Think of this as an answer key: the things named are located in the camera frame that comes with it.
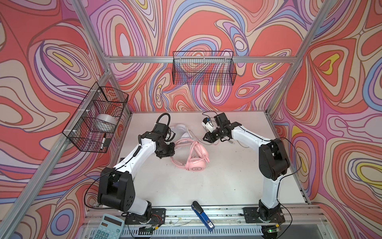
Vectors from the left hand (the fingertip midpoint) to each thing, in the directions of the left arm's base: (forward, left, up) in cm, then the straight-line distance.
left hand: (175, 152), depth 85 cm
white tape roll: (+4, +32, +21) cm, 39 cm away
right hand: (+10, -20, -3) cm, 22 cm away
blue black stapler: (-33, -17, -7) cm, 38 cm away
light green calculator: (-35, +29, -9) cm, 46 cm away
